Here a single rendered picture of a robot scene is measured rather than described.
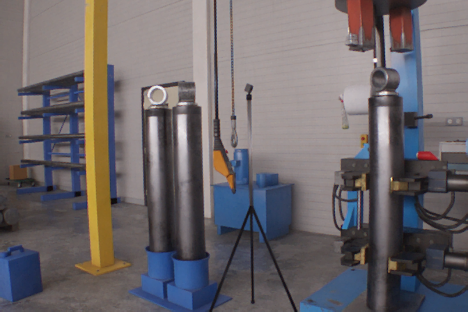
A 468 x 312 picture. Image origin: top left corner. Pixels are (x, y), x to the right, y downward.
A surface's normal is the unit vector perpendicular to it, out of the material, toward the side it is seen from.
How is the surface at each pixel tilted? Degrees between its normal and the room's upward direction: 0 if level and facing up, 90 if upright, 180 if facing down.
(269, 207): 90
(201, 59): 90
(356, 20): 90
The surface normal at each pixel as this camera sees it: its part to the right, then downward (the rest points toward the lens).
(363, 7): 0.48, 0.01
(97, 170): 0.77, 0.00
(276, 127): -0.63, 0.03
